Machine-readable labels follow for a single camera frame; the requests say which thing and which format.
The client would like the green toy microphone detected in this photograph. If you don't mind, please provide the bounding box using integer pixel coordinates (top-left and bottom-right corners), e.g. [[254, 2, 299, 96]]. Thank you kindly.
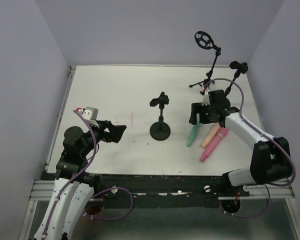
[[186, 124, 201, 147]]

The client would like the black round-base clip stand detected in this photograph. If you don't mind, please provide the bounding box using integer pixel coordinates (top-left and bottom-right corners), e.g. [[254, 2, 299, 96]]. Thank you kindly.
[[149, 91, 171, 141]]

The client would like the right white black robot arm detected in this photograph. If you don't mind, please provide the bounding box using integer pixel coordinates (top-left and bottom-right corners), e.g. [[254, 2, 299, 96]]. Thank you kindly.
[[189, 90, 293, 187]]

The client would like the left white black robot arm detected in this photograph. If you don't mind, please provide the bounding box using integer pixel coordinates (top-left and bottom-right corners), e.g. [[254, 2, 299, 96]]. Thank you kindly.
[[33, 120, 127, 240]]

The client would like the black right clip stand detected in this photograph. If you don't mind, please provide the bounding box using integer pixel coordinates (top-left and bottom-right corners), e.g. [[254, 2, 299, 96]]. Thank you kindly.
[[224, 61, 249, 96]]

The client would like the peach toy microphone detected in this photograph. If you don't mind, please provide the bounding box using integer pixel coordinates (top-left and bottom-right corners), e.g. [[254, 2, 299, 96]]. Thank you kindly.
[[200, 123, 220, 149]]

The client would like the pink toy microphone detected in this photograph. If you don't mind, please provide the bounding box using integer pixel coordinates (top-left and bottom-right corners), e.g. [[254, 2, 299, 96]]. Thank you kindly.
[[200, 127, 229, 163]]

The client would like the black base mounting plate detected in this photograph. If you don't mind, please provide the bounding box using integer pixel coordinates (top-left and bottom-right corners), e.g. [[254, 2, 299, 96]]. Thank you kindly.
[[83, 173, 250, 209]]

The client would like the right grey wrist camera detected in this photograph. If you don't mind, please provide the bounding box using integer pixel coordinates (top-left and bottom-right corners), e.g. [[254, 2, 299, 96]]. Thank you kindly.
[[201, 93, 210, 106]]

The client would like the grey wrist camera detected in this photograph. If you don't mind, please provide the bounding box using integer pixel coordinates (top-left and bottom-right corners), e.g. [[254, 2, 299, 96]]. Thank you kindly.
[[201, 93, 210, 106], [79, 106, 99, 121]]

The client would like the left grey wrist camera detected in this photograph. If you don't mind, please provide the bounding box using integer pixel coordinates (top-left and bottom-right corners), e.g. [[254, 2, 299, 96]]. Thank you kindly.
[[79, 106, 99, 121]]

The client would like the black tripod ring stand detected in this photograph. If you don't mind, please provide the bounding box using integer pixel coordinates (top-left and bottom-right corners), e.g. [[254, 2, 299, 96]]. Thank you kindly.
[[189, 31, 221, 96]]

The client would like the left aluminium rail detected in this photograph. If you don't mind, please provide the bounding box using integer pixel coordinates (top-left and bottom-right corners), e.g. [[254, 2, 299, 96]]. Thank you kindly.
[[29, 180, 55, 201]]

